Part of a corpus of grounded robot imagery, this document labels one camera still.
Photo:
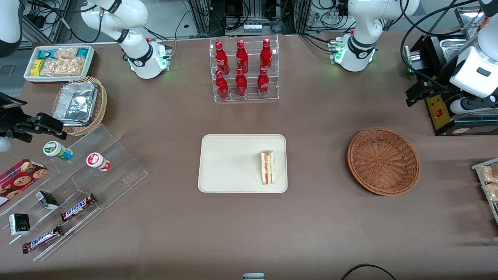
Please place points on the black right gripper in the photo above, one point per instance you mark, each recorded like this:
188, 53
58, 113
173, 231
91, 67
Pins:
8, 117

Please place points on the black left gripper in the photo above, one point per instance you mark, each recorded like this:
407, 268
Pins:
442, 79

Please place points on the triangle sandwich with ham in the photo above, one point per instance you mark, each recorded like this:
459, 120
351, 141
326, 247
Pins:
267, 167

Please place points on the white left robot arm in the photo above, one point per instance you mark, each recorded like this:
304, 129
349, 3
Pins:
362, 46

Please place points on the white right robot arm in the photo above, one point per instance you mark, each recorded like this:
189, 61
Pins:
136, 50

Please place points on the light wicker basket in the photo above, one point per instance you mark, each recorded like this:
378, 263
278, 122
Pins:
99, 112

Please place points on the brown wicker basket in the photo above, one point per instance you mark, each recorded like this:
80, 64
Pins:
383, 161

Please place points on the cream plastic serving tray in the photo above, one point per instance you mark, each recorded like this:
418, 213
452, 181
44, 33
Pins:
229, 163

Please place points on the green sunflower lid jar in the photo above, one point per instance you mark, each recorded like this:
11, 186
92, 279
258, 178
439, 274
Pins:
58, 150

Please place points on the black appliance with yellow panel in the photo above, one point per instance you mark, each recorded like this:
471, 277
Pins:
439, 116

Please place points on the stack of foil trays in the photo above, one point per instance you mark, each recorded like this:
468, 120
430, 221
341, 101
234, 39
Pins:
76, 103

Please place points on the red tartan cookie box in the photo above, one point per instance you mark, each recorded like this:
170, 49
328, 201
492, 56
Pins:
19, 179

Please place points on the white snack bin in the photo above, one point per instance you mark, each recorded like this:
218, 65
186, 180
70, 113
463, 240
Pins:
58, 79

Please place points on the yellow snack packet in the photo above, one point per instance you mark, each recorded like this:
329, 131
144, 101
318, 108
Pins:
37, 67

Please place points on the clear cracker packet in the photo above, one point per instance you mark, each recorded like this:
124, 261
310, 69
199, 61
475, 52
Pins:
489, 173
62, 67
492, 192
67, 53

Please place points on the red lid white jar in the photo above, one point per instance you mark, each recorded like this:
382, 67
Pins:
98, 161

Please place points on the black carton with barcode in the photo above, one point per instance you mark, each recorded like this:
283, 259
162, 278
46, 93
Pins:
46, 199

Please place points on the teal snack packet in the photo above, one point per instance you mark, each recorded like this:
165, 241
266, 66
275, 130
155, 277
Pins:
82, 52
46, 53

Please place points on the Snickers chocolate bar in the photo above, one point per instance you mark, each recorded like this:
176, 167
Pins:
42, 239
78, 207

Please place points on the clear acrylic stepped shelf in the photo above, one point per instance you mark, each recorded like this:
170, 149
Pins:
116, 171

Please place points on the grey snack bin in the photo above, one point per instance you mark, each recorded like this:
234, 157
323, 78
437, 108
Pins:
476, 166

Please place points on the black carton with white side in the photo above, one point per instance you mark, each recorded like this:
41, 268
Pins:
19, 224

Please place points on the red Coca-Cola bottle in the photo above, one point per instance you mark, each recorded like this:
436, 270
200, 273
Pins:
221, 85
266, 53
241, 55
221, 56
241, 83
263, 81

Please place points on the clear acrylic bottle rack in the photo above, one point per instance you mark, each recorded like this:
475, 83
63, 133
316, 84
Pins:
251, 98

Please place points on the white power strip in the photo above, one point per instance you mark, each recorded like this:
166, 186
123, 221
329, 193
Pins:
253, 28

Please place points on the small grey device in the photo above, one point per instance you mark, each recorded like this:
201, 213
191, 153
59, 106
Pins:
253, 276

